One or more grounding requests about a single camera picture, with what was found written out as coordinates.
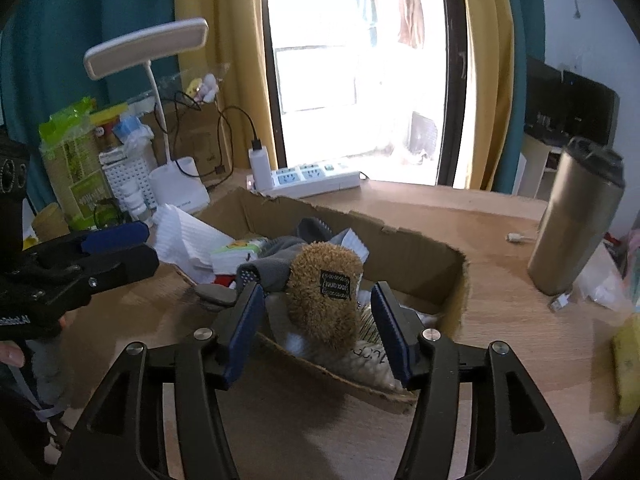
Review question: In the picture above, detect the green package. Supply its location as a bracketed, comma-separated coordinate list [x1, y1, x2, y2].
[39, 97, 118, 231]

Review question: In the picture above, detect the white desk lamp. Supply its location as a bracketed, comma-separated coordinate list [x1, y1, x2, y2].
[84, 17, 211, 213]

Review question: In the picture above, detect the yellow tissue pack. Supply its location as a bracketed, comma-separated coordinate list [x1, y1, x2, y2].
[611, 312, 640, 418]

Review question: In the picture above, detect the white power strip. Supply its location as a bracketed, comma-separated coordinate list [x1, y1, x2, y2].
[247, 159, 362, 198]

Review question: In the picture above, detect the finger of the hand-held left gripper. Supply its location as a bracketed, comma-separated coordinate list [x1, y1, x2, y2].
[22, 221, 151, 271]
[20, 244, 160, 312]

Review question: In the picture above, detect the small plush toy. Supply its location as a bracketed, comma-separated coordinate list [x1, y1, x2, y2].
[186, 74, 221, 103]

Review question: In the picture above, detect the black door frame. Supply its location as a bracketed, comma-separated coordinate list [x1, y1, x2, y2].
[437, 0, 473, 188]

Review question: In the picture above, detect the cardboard box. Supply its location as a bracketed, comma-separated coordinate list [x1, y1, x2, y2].
[172, 187, 471, 416]

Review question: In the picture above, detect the crumpled clear plastic bag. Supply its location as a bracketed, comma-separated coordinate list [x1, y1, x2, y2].
[550, 245, 633, 313]

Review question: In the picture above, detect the teal curtain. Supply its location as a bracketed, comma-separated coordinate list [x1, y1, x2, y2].
[492, 0, 546, 196]
[0, 0, 181, 201]

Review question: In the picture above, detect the white perforated basket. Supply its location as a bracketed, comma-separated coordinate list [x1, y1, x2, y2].
[99, 150, 160, 221]

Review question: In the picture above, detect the yellow curtain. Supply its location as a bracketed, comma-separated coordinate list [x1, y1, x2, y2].
[457, 0, 516, 191]
[175, 0, 286, 171]

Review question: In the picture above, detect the cartoon print tissue pack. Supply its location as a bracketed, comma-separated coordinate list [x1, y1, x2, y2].
[210, 236, 271, 273]

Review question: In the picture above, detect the yellow and red packet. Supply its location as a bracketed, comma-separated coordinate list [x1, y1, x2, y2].
[90, 102, 131, 153]

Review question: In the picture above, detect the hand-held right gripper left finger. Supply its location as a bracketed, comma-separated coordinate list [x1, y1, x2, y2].
[52, 282, 266, 480]

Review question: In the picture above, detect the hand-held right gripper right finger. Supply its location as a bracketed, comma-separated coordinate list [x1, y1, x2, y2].
[370, 281, 581, 480]

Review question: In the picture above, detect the large brown carton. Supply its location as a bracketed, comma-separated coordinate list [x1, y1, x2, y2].
[142, 107, 236, 183]

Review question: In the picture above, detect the blue packet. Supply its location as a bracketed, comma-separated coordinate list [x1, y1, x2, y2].
[112, 115, 153, 143]

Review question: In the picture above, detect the brown plush toy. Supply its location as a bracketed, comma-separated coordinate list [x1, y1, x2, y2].
[286, 241, 365, 358]

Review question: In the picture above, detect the person's left hand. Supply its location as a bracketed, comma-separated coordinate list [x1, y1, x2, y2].
[0, 340, 26, 368]

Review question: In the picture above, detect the black television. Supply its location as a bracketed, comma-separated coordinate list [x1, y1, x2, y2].
[524, 56, 621, 148]

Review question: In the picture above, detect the brown paper cup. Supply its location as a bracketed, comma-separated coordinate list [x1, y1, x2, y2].
[32, 203, 71, 241]

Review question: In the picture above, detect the steel tumbler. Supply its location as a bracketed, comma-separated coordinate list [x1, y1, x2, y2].
[527, 136, 627, 297]

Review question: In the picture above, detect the white charger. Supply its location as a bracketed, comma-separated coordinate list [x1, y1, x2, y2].
[248, 147, 273, 188]

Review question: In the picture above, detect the black charging cable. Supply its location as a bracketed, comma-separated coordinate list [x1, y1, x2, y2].
[172, 91, 263, 181]

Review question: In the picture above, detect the person's grey clothing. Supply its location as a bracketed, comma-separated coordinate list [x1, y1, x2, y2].
[0, 335, 76, 466]

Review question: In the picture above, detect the hanging garment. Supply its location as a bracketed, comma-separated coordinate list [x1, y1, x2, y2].
[397, 0, 426, 48]

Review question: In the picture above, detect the white ribbed foam sheet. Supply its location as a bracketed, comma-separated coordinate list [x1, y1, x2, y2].
[151, 203, 238, 273]

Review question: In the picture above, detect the white television stand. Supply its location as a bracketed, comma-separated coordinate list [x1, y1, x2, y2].
[512, 132, 568, 201]

